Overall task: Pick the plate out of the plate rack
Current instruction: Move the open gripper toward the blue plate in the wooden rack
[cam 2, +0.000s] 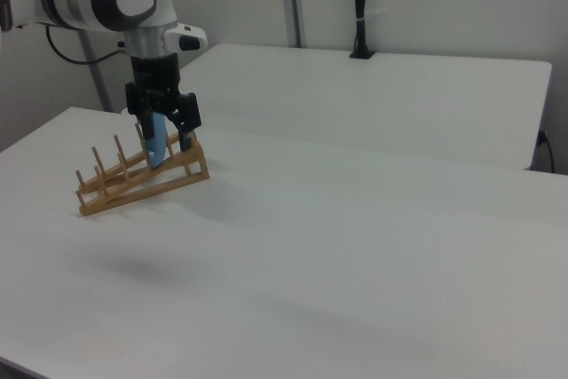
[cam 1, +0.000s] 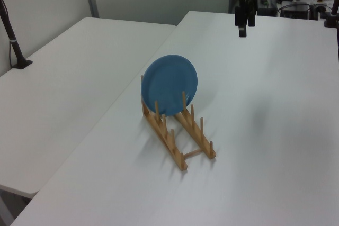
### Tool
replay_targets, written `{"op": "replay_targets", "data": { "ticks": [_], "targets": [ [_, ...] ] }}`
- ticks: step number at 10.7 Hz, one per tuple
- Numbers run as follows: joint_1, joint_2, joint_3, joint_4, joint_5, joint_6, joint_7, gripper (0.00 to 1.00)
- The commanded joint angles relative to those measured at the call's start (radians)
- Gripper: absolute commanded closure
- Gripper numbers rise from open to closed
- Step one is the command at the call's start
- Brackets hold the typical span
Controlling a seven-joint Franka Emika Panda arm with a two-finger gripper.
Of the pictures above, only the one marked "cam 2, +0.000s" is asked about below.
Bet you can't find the wooden plate rack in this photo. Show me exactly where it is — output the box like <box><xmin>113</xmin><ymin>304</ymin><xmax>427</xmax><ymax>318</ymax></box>
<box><xmin>74</xmin><ymin>122</ymin><xmax>211</xmax><ymax>217</ymax></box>

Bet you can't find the black power cable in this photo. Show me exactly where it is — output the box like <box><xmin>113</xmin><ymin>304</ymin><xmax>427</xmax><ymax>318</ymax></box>
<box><xmin>537</xmin><ymin>129</ymin><xmax>556</xmax><ymax>173</ymax></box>

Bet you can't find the black camera pole white band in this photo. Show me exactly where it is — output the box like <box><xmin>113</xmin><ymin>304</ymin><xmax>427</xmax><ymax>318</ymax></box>
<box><xmin>349</xmin><ymin>0</ymin><xmax>376</xmax><ymax>60</ymax></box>

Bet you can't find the blue round plate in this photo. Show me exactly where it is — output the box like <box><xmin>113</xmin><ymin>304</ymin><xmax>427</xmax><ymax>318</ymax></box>
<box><xmin>143</xmin><ymin>112</ymin><xmax>170</xmax><ymax>170</ymax></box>

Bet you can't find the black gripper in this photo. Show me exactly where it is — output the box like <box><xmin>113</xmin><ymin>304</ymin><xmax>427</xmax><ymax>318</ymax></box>
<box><xmin>124</xmin><ymin>53</ymin><xmax>203</xmax><ymax>153</ymax></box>

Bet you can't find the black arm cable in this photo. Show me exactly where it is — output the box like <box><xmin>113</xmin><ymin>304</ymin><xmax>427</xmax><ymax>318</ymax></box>
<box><xmin>45</xmin><ymin>23</ymin><xmax>130</xmax><ymax>64</ymax></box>

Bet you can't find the grey metal partition post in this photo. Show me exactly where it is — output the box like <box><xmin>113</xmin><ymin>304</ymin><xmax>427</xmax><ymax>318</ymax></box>
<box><xmin>278</xmin><ymin>0</ymin><xmax>308</xmax><ymax>49</ymax></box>

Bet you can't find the grey metal frame post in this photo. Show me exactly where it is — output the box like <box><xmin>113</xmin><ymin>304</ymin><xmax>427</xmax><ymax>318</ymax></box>
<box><xmin>78</xmin><ymin>28</ymin><xmax>113</xmax><ymax>113</ymax></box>

